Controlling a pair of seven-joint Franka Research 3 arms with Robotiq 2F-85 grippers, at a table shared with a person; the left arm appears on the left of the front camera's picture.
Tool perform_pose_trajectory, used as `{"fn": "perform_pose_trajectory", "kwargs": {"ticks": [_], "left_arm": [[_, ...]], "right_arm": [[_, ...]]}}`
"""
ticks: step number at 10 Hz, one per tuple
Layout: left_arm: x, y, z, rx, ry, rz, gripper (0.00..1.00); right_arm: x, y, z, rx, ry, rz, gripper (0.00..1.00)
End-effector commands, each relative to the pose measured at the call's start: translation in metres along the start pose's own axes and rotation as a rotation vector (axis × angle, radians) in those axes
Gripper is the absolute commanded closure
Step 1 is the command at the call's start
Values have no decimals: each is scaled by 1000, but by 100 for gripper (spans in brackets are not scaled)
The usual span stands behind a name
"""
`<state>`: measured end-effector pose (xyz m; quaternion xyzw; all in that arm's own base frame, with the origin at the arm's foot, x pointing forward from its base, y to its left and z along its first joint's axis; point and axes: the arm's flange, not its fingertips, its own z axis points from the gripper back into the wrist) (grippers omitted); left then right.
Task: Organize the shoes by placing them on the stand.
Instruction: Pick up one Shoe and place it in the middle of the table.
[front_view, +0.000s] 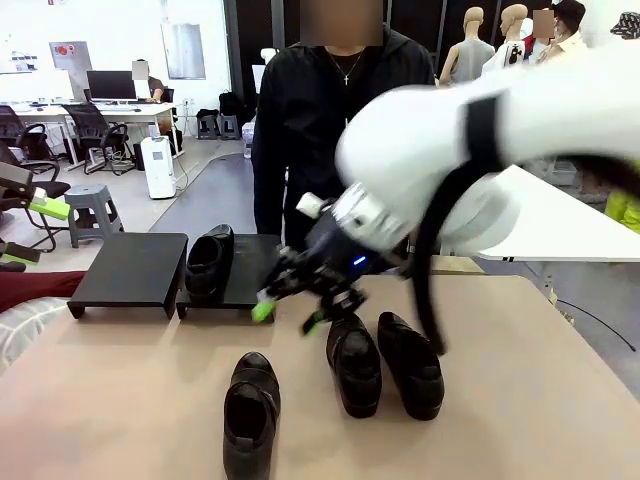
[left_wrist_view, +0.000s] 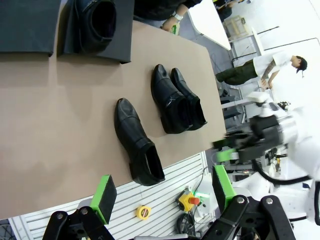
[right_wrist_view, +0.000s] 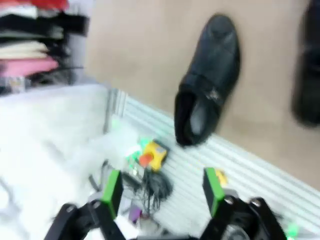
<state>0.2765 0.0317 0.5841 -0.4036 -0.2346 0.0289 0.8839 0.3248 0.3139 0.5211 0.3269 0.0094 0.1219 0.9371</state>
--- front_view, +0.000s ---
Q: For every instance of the grey plastic stool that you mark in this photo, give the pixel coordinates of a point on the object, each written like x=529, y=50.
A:
x=90, y=192

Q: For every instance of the small grey stool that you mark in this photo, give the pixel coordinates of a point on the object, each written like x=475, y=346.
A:
x=229, y=127
x=207, y=129

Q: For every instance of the mannequin in grey tank top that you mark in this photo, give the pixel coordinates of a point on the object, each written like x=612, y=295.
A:
x=470, y=55

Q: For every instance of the black backpack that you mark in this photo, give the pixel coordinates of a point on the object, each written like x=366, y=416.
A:
x=230, y=102

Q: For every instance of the black office chair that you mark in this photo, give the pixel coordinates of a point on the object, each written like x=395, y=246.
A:
x=95, y=125
x=50, y=189
x=22, y=135

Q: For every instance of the red cloth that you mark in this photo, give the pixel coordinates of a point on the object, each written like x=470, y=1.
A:
x=35, y=290

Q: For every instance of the neon yellow garment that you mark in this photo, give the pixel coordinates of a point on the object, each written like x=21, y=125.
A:
x=622, y=210

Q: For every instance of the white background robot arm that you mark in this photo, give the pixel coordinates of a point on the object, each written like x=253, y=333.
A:
x=270, y=54

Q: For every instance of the black computer monitor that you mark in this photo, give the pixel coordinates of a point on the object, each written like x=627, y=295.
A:
x=111, y=85

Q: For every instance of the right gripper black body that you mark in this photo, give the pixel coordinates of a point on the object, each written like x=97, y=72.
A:
x=335, y=257

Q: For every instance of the white office desk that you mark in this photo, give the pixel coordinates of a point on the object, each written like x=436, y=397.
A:
x=125, y=111

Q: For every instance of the black low shoe stand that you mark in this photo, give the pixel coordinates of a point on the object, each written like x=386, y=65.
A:
x=130, y=270
x=245, y=280

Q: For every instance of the mannequin in cream jacket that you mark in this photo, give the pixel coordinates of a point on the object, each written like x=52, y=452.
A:
x=570, y=45

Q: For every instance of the person in black jacket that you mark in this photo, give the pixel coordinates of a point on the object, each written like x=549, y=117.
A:
x=310, y=125

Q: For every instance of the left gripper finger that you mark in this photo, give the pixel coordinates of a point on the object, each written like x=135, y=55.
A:
x=50, y=209
x=20, y=253

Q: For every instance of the white computer monitor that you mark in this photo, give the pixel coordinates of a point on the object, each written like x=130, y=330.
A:
x=50, y=82

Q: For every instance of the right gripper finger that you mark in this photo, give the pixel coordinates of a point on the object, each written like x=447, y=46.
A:
x=262, y=310
x=345, y=297

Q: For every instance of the mannequin in white navy jacket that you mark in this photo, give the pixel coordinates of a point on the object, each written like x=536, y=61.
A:
x=510, y=50

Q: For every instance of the lit computer tower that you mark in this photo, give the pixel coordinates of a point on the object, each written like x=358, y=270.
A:
x=247, y=142

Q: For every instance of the white plastic wrap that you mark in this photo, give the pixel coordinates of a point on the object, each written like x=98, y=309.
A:
x=25, y=325

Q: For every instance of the grey wall panel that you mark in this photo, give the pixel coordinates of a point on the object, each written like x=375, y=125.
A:
x=182, y=50

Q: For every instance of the seated person at desk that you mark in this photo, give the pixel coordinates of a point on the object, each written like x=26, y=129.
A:
x=156, y=87

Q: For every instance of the white side table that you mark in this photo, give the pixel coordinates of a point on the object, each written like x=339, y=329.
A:
x=550, y=225

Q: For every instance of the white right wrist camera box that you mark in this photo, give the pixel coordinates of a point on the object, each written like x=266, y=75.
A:
x=310, y=205

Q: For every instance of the wall poster with red signs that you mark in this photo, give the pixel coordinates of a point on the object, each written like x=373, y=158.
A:
x=70, y=54

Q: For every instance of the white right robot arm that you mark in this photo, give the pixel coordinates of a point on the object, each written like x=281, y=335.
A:
x=425, y=140

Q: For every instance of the mannequin with bucket hat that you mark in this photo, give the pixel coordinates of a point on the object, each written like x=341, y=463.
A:
x=627, y=25

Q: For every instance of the brown cardboard piece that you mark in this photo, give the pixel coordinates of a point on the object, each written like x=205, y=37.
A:
x=460, y=265

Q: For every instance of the white air purifier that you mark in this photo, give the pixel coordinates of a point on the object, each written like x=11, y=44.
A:
x=159, y=167

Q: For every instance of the black leather buckle loafer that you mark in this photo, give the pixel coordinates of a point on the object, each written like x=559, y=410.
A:
x=400, y=345
x=345, y=350

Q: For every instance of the person's right forearm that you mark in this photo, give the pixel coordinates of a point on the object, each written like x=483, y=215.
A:
x=267, y=200

